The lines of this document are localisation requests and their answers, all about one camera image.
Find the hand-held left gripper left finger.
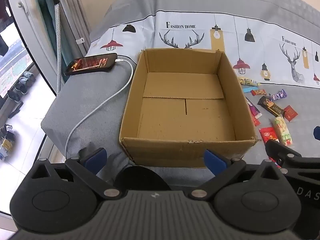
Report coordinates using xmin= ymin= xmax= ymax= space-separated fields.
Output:
xmin=24 ymin=148 xmax=123 ymax=200

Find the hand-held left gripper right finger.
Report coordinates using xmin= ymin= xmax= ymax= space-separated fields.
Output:
xmin=189 ymin=149 xmax=288 ymax=200

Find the large red snack packet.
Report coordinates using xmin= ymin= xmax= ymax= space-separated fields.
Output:
xmin=259 ymin=127 xmax=282 ymax=168

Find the green and white peanut packet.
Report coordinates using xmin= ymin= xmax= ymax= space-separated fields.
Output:
xmin=271 ymin=115 xmax=293 ymax=147

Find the dark brown snack bar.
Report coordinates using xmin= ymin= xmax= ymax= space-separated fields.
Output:
xmin=257 ymin=96 xmax=285 ymax=117

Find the purple and white stick packet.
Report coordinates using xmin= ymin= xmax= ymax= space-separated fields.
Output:
xmin=246 ymin=97 xmax=262 ymax=119

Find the cardboard box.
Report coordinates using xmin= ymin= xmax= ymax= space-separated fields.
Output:
xmin=119 ymin=48 xmax=258 ymax=168

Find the square red packet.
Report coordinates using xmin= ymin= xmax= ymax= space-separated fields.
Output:
xmin=282 ymin=105 xmax=298 ymax=122

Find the narrow red snack packet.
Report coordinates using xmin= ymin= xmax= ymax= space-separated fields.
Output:
xmin=250 ymin=110 xmax=261 ymax=127

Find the purple candy wrapper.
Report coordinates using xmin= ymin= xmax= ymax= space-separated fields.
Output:
xmin=270 ymin=89 xmax=287 ymax=102

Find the grey bed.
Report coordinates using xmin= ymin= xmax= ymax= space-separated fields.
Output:
xmin=41 ymin=0 xmax=320 ymax=188

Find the yellow snack packet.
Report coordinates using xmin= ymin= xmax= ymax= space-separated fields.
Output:
xmin=239 ymin=77 xmax=260 ymax=87

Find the assorted floor clutter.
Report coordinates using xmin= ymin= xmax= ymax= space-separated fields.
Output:
xmin=0 ymin=124 xmax=16 ymax=160

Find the black shoe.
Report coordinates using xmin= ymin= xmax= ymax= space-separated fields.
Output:
xmin=9 ymin=102 xmax=24 ymax=118
xmin=7 ymin=90 xmax=22 ymax=103

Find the black smartphone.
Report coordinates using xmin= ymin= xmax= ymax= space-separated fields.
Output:
xmin=64 ymin=53 xmax=118 ymax=77

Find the white patterned pole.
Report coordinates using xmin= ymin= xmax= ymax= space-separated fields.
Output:
xmin=51 ymin=0 xmax=62 ymax=97

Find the printed deer and lamp sheet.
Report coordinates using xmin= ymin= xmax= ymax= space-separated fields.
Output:
xmin=89 ymin=10 xmax=320 ymax=89

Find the teal curtain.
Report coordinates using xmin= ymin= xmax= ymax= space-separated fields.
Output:
xmin=34 ymin=0 xmax=65 ymax=63

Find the grey curtain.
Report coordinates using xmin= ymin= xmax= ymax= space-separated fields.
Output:
xmin=59 ymin=0 xmax=92 ymax=55

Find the white charging cable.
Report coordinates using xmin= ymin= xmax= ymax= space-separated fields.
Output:
xmin=64 ymin=56 xmax=134 ymax=159

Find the white sliding door frame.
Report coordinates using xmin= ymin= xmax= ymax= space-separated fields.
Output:
xmin=5 ymin=0 xmax=58 ymax=96

